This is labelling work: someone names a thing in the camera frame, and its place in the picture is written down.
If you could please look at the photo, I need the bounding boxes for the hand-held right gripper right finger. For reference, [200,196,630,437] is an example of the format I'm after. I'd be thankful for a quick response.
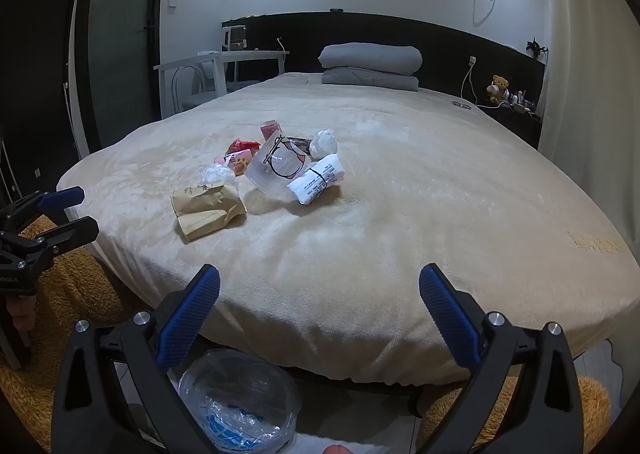
[419,263,583,454]

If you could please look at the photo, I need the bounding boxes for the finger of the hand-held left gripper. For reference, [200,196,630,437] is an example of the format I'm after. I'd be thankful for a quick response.
[0,185,86,235]
[0,215,100,265]

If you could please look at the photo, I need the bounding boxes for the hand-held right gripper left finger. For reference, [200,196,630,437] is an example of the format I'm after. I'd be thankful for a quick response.
[51,264,222,454]

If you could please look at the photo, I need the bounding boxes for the brown paper bag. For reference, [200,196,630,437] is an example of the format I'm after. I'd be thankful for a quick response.
[171,182,248,241]

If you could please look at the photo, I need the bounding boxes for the clear plastic bag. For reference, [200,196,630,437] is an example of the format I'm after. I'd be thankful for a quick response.
[200,163,241,195]

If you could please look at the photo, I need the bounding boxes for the clear printed plastic cup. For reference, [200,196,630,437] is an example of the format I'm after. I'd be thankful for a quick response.
[244,134,313,197]

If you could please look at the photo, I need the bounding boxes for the white packet black band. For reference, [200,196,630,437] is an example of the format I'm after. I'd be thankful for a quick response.
[286,153,347,206]

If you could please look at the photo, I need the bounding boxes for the white tissue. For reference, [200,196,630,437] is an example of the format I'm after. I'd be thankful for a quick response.
[308,128,339,158]

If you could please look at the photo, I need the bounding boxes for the person's left hand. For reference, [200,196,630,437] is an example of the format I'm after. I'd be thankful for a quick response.
[9,295,37,332]

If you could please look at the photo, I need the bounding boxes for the brown fluffy pants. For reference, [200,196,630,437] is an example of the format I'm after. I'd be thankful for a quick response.
[0,216,613,454]

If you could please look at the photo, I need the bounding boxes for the white cloth-covered table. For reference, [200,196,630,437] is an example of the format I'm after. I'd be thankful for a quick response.
[56,71,640,385]

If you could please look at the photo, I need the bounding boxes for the pink snack wrapper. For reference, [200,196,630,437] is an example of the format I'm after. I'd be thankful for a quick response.
[215,149,258,176]

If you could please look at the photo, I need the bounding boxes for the clear chair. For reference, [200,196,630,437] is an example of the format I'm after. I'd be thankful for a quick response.
[172,65,216,110]

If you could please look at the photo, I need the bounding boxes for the frosted glass door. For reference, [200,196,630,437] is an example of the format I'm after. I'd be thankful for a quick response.
[90,0,168,150]

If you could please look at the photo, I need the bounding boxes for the dark bedside table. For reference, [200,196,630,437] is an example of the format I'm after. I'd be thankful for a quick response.
[477,96,545,151]

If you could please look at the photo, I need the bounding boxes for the white desk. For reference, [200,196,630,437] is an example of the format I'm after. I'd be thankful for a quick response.
[153,50,291,105]

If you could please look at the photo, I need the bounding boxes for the white desk appliance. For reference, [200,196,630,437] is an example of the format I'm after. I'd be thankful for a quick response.
[223,24,249,52]

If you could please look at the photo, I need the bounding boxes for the brown teddy bear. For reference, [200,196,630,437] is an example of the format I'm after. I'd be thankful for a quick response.
[487,75,511,102]

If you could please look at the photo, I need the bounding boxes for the black headboard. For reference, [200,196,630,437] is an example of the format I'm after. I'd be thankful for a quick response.
[221,11,548,100]

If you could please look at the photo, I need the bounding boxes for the beige curtain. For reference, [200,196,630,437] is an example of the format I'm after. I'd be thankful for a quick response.
[537,0,640,255]

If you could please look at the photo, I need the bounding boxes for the black spiky ornament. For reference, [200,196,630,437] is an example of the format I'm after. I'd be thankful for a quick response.
[525,36,550,60]

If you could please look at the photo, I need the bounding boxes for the white charger cable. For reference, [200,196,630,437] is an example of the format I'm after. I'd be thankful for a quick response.
[460,55,478,100]

